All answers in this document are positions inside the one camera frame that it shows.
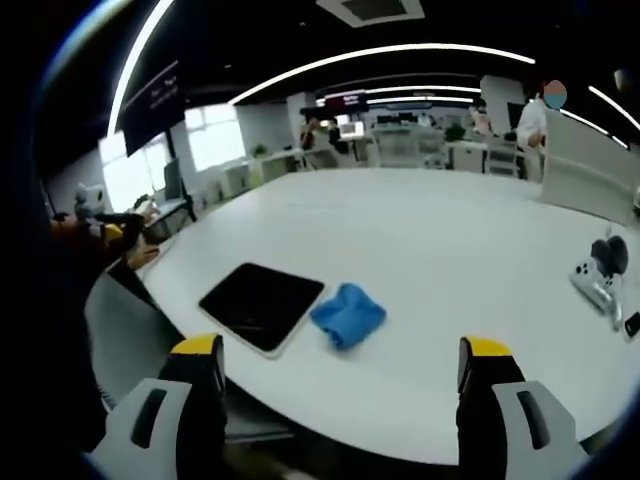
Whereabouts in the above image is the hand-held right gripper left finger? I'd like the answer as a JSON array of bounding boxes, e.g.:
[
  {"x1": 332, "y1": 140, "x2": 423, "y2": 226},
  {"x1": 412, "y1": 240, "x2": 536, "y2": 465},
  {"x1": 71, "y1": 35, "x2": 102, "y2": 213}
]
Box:
[{"x1": 88, "y1": 333, "x2": 227, "y2": 480}]

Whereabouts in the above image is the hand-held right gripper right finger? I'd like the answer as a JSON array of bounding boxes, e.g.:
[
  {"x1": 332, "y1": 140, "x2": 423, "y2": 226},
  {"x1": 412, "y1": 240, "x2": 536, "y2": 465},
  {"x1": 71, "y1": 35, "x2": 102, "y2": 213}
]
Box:
[{"x1": 455, "y1": 335, "x2": 592, "y2": 480}]

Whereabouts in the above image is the black tablet white edge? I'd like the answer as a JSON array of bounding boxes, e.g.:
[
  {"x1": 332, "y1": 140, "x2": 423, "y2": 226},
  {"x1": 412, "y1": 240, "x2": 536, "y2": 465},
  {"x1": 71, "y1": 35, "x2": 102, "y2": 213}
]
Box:
[{"x1": 198, "y1": 262, "x2": 326, "y2": 360}]

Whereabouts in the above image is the blue cleaning cloth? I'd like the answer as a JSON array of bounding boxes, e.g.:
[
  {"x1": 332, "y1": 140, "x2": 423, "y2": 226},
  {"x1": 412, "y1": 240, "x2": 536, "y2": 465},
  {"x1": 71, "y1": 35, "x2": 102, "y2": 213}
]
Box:
[{"x1": 309, "y1": 282, "x2": 388, "y2": 352}]

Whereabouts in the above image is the person's left hand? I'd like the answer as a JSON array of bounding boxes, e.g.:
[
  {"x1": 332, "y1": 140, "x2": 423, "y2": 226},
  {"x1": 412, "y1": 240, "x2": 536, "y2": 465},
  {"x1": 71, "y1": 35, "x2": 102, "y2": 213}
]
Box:
[{"x1": 127, "y1": 244, "x2": 160, "y2": 271}]

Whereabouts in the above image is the black display stand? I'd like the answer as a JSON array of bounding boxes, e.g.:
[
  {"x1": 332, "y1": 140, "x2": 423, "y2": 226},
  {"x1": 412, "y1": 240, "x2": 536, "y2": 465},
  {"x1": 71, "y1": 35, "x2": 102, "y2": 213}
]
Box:
[{"x1": 164, "y1": 127, "x2": 199, "y2": 224}]

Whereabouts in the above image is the white office chair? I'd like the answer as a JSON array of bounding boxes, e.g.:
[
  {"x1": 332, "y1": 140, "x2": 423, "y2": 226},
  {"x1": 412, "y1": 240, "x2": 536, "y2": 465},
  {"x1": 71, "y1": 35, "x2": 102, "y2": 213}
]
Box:
[{"x1": 83, "y1": 272, "x2": 185, "y2": 412}]

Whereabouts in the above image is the large dark display screen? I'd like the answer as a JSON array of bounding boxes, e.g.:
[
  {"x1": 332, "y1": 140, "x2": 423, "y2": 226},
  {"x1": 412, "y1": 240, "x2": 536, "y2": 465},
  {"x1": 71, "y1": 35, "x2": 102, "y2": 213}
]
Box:
[{"x1": 116, "y1": 59, "x2": 187, "y2": 157}]

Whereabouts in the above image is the white game controller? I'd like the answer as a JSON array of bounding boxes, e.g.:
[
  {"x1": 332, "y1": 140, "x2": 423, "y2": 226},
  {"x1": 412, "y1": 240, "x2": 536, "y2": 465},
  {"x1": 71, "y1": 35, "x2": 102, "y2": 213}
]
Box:
[{"x1": 568, "y1": 256, "x2": 625, "y2": 332}]

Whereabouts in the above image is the black headset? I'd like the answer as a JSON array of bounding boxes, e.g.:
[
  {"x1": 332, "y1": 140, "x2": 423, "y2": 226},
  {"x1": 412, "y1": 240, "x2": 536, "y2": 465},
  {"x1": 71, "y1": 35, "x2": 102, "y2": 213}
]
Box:
[{"x1": 590, "y1": 235, "x2": 631, "y2": 277}]

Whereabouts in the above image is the white shelf cart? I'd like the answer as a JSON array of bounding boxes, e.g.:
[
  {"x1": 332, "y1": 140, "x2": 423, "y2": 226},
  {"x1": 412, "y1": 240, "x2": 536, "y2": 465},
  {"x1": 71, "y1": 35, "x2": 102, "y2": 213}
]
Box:
[{"x1": 483, "y1": 135, "x2": 526, "y2": 179}]

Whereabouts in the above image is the long curved ceiling light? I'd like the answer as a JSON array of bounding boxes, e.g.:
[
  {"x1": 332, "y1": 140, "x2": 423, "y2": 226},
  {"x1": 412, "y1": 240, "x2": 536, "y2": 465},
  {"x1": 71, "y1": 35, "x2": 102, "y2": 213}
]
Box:
[{"x1": 228, "y1": 43, "x2": 537, "y2": 107}]

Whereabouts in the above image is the ceiling air vent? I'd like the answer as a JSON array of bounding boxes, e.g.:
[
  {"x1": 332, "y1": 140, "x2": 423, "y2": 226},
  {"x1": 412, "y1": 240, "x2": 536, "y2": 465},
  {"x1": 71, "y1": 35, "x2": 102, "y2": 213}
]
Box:
[{"x1": 315, "y1": 0, "x2": 427, "y2": 29}]

